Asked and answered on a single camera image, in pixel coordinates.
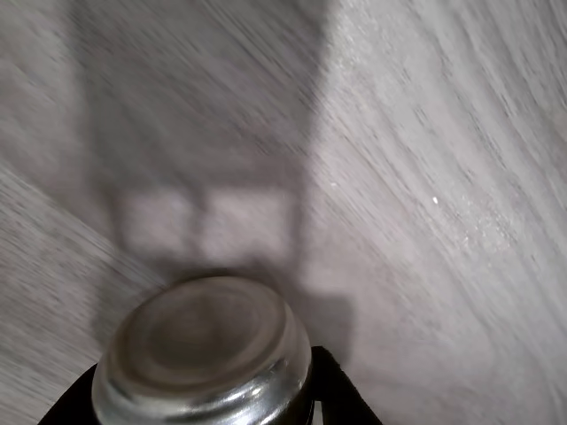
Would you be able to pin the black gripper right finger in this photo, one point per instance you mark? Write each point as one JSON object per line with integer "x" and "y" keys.
{"x": 341, "y": 389}

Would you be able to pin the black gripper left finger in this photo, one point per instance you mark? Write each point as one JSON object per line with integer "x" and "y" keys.
{"x": 75, "y": 398}

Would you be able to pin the shiny steel cup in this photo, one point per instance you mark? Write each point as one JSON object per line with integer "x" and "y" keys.
{"x": 199, "y": 354}

